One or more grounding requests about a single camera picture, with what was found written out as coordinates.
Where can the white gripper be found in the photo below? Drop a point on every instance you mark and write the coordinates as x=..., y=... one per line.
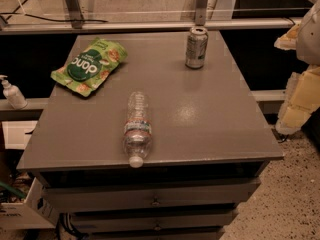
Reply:
x=310, y=37

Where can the silver 7up soda can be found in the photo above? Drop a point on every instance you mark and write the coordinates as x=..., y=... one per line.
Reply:
x=196, y=47

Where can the green rice chip bag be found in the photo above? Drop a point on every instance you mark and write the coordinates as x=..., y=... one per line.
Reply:
x=90, y=68

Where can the grey drawer cabinet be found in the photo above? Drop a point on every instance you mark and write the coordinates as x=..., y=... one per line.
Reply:
x=210, y=144

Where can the clear plastic water bottle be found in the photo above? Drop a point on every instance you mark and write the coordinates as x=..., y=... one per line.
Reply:
x=137, y=140

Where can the white pump dispenser bottle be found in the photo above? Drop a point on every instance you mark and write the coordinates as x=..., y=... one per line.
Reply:
x=13, y=94

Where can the white cardboard box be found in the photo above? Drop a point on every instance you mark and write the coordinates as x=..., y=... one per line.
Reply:
x=35, y=212

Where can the metal frame rail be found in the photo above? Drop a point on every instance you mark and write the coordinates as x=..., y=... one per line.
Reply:
x=122, y=27

